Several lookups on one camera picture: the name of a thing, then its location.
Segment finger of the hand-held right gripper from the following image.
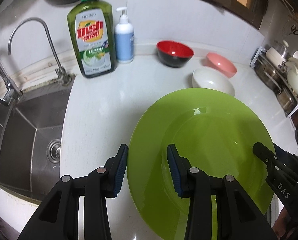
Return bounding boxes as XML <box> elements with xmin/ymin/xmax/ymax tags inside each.
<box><xmin>274</xmin><ymin>144</ymin><xmax>298</xmax><ymax>178</ymax></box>
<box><xmin>253</xmin><ymin>142</ymin><xmax>282</xmax><ymax>180</ymax></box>

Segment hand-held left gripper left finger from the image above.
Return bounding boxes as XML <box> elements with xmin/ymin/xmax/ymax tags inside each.
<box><xmin>17</xmin><ymin>144</ymin><xmax>129</xmax><ymax>240</ymax></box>

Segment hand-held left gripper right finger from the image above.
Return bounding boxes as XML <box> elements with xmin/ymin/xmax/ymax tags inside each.
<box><xmin>166</xmin><ymin>144</ymin><xmax>278</xmax><ymax>240</ymax></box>

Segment green plate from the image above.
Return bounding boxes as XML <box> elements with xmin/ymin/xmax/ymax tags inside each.
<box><xmin>127</xmin><ymin>87</ymin><xmax>276</xmax><ymax>239</ymax></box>

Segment cream white bowl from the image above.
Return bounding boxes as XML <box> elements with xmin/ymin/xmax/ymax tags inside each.
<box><xmin>192</xmin><ymin>68</ymin><xmax>236</xmax><ymax>98</ymax></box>

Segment pink bowl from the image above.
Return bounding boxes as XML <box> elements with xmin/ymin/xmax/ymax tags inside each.
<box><xmin>206</xmin><ymin>52</ymin><xmax>237</xmax><ymax>78</ymax></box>

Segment red and black bowl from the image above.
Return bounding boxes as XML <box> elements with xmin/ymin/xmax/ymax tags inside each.
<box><xmin>156</xmin><ymin>40</ymin><xmax>195</xmax><ymax>68</ymax></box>

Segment person's right hand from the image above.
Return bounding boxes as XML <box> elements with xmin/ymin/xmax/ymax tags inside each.
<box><xmin>275</xmin><ymin>205</ymin><xmax>296</xmax><ymax>240</ymax></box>

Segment stainless steel pot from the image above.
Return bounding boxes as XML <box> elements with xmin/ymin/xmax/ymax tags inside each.
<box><xmin>255</xmin><ymin>60</ymin><xmax>282</xmax><ymax>90</ymax></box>
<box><xmin>276</xmin><ymin>87</ymin><xmax>298</xmax><ymax>112</ymax></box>

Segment cream ceramic teapot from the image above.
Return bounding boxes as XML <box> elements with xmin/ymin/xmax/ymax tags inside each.
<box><xmin>286</xmin><ymin>57</ymin><xmax>298</xmax><ymax>96</ymax></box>

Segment stainless steel sink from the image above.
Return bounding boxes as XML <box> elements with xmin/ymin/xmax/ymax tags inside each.
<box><xmin>0</xmin><ymin>74</ymin><xmax>76</xmax><ymax>202</ymax></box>

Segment metal and white pot rack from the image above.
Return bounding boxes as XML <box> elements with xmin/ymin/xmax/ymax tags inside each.
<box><xmin>250</xmin><ymin>46</ymin><xmax>298</xmax><ymax>118</ymax></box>

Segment white pot with glass lid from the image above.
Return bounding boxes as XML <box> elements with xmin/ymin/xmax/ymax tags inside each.
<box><xmin>265</xmin><ymin>40</ymin><xmax>291</xmax><ymax>63</ymax></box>

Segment slim gooseneck metal faucet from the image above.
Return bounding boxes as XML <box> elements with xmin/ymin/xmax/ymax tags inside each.
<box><xmin>8</xmin><ymin>17</ymin><xmax>73</xmax><ymax>85</ymax></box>

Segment white and blue pump bottle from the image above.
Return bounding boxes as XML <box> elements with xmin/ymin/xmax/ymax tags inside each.
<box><xmin>113</xmin><ymin>6</ymin><xmax>135</xmax><ymax>64</ymax></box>

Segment black hanging scissors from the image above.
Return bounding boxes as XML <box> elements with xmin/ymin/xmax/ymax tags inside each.
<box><xmin>283</xmin><ymin>20</ymin><xmax>298</xmax><ymax>40</ymax></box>

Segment green dish soap bottle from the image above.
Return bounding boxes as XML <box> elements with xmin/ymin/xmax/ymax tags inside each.
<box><xmin>67</xmin><ymin>0</ymin><xmax>115</xmax><ymax>79</ymax></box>

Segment large metal kitchen faucet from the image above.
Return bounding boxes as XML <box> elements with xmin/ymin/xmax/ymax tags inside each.
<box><xmin>0</xmin><ymin>40</ymin><xmax>23</xmax><ymax>107</ymax></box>

